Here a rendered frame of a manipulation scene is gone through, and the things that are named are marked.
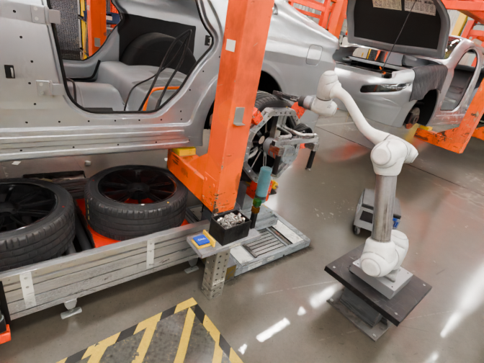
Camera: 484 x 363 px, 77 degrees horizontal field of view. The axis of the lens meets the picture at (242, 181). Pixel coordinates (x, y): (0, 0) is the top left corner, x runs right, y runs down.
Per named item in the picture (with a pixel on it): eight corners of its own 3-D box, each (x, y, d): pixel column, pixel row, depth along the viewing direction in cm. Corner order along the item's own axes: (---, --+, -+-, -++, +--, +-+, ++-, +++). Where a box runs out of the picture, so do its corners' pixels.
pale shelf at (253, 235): (244, 223, 201) (245, 220, 200) (261, 238, 190) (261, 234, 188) (186, 240, 175) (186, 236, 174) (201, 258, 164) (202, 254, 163)
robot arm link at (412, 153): (395, 131, 176) (387, 133, 166) (426, 147, 166) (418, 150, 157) (384, 150, 182) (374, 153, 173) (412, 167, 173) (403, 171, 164)
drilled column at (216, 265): (213, 284, 205) (222, 234, 187) (222, 294, 199) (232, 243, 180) (201, 289, 199) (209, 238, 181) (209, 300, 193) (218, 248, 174)
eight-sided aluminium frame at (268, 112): (286, 173, 250) (303, 107, 226) (292, 176, 245) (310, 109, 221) (232, 182, 217) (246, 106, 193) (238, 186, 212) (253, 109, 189)
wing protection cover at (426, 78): (415, 98, 453) (431, 61, 431) (436, 104, 433) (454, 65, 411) (392, 96, 411) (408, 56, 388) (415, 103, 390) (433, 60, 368)
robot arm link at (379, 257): (397, 271, 177) (383, 287, 162) (370, 262, 188) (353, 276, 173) (413, 139, 159) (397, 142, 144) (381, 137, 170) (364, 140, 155)
